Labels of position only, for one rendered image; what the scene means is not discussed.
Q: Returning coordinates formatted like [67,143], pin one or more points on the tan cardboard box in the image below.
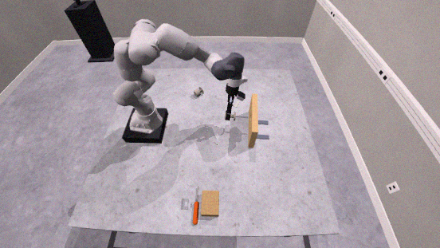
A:
[210,203]

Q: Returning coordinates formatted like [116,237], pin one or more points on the orange-handled screwdriver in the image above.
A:
[195,217]

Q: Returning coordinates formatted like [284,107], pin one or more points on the tan wooden slab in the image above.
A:
[253,121]

